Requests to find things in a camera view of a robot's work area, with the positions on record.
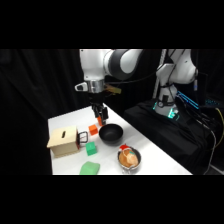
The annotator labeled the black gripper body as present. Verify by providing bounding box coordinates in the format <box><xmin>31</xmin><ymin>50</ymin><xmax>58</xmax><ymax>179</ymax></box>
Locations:
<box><xmin>88</xmin><ymin>93</ymin><xmax>108</xmax><ymax>112</ymax></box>

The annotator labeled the brown toy potato with tag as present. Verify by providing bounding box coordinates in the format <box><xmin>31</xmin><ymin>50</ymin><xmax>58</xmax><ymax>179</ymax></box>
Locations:
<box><xmin>118</xmin><ymin>143</ymin><xmax>140</xmax><ymax>169</ymax></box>

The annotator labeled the black bowl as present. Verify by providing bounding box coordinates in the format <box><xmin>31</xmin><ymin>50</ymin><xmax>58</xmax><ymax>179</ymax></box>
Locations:
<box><xmin>98</xmin><ymin>123</ymin><xmax>125</xmax><ymax>147</ymax></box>

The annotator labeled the silver metal bowl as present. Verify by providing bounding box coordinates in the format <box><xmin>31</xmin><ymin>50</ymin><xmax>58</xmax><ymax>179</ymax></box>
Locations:
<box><xmin>117</xmin><ymin>148</ymin><xmax>143</xmax><ymax>175</ymax></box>

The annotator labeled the orange cube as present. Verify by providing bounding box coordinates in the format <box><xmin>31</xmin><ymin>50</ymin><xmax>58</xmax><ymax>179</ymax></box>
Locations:
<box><xmin>88</xmin><ymin>124</ymin><xmax>100</xmax><ymax>136</ymax></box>

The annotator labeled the black metal clip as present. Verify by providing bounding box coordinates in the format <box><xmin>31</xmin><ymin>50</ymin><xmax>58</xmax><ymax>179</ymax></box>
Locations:
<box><xmin>77</xmin><ymin>130</ymin><xmax>90</xmax><ymax>148</ymax></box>

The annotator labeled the green cube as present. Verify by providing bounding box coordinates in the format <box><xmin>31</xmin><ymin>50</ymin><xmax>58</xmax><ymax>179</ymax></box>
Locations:
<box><xmin>85</xmin><ymin>141</ymin><xmax>98</xmax><ymax>157</ymax></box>

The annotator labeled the wooden box with slot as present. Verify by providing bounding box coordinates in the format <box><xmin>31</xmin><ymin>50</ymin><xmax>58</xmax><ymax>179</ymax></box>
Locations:
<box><xmin>46</xmin><ymin>125</ymin><xmax>81</xmax><ymax>159</ymax></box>

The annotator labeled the green soft sponge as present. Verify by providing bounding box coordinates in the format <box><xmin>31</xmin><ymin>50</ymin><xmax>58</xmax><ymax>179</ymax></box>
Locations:
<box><xmin>79</xmin><ymin>160</ymin><xmax>102</xmax><ymax>176</ymax></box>

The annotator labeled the black draped robot stand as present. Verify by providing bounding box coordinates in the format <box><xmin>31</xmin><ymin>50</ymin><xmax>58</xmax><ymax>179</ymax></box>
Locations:
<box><xmin>122</xmin><ymin>97</ymin><xmax>224</xmax><ymax>176</ymax></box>

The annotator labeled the green base light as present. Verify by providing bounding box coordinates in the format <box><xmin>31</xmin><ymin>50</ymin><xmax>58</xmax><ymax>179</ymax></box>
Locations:
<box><xmin>152</xmin><ymin>101</ymin><xmax>180</xmax><ymax>121</ymax></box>

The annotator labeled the blue lit bar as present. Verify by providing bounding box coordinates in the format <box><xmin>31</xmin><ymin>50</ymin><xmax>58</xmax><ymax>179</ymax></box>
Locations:
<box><xmin>176</xmin><ymin>90</ymin><xmax>201</xmax><ymax>111</ymax></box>

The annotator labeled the wrist camera with tan mount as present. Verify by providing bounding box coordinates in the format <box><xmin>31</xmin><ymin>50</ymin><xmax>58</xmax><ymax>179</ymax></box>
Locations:
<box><xmin>104</xmin><ymin>83</ymin><xmax>123</xmax><ymax>96</ymax></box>

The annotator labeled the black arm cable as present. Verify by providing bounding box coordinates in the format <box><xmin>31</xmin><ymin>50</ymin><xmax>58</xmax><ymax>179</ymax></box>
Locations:
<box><xmin>105</xmin><ymin>49</ymin><xmax>179</xmax><ymax>86</ymax></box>

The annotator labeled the white cable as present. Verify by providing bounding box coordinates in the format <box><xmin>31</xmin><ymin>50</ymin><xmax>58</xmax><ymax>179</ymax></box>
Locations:
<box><xmin>207</xmin><ymin>129</ymin><xmax>218</xmax><ymax>168</ymax></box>

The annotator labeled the yellow cable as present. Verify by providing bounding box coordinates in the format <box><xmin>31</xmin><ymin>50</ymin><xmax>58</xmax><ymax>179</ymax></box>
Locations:
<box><xmin>213</xmin><ymin>106</ymin><xmax>224</xmax><ymax>155</ymax></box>

